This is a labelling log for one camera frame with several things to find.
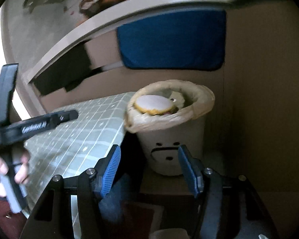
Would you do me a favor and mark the round white yellow lid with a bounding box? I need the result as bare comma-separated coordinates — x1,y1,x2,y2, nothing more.
133,94,175,116

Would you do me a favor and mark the white trash bin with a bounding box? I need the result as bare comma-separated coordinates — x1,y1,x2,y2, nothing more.
137,116,206,176

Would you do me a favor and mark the beige trash bag liner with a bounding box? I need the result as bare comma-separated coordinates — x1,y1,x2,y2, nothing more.
124,79,215,133

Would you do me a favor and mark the person's left hand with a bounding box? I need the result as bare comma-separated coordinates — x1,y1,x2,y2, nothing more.
0,148,30,197

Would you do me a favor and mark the black towel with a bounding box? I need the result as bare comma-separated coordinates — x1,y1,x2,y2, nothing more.
31,42,102,96

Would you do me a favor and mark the blue towel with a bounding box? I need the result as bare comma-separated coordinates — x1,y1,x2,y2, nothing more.
117,9,227,72

